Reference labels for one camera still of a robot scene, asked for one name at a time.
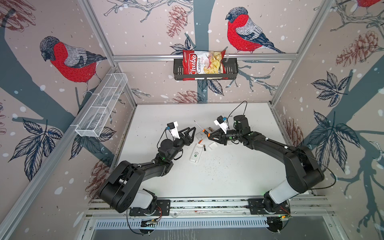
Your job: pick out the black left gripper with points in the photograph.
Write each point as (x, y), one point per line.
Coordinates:
(186, 140)

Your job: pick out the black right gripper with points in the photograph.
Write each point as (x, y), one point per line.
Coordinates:
(221, 133)

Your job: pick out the orange black screwdriver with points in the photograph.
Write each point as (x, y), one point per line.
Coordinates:
(201, 127)

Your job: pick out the white battery cover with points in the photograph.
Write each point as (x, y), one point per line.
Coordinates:
(213, 146)

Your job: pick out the grey-faced white remote control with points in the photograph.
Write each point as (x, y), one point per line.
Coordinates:
(201, 135)

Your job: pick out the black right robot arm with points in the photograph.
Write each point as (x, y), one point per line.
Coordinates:
(303, 171)

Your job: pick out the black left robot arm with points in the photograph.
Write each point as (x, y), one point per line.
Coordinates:
(121, 190)

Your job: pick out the red cassava chips bag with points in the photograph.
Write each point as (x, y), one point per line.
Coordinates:
(203, 62)

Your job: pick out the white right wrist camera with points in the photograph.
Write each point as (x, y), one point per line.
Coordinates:
(222, 123)

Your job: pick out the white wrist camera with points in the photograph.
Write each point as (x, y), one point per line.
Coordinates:
(222, 123)
(173, 129)

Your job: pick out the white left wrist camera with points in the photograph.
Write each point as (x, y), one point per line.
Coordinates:
(173, 129)

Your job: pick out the black wall basket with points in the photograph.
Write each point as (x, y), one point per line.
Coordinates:
(228, 69)

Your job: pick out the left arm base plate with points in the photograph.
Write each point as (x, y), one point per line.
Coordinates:
(156, 208)

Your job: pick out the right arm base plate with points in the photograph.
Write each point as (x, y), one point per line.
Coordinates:
(259, 206)

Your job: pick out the white wire mesh basket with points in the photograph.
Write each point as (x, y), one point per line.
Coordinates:
(99, 112)

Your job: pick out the aluminium mounting rail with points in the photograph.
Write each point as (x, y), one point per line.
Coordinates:
(301, 206)

